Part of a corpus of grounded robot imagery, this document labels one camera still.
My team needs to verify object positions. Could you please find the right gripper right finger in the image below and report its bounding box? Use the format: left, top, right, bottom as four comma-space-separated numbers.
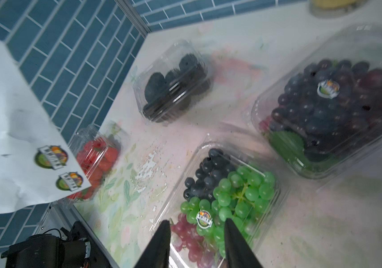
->
224, 218, 263, 268

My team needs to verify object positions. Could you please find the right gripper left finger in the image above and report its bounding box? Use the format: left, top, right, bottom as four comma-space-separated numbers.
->
134, 220, 171, 268

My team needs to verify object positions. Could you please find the round fruit sticker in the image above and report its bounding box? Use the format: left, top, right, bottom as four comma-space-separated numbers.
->
196, 210, 213, 230
317, 79, 340, 99

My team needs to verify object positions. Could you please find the white sticker sheet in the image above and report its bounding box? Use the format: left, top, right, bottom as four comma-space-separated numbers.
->
0, 41, 90, 214

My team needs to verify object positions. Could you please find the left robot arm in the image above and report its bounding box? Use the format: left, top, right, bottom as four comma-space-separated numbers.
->
1, 221, 112, 268

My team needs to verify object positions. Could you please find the clear box of mixed grapes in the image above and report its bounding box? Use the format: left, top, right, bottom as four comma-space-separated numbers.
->
151, 135, 289, 268

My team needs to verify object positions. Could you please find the clear box of red berries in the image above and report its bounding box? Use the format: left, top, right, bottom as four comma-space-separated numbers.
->
60, 125, 122, 207

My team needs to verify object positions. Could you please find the clear box of blackberries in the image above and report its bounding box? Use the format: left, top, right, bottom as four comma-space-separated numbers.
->
133, 40, 214, 125

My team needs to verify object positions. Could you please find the clear box of dark grapes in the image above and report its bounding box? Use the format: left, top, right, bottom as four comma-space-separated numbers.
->
250, 23, 382, 179

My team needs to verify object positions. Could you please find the yellow pen cup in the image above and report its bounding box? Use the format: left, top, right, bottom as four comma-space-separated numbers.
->
309, 0, 368, 19

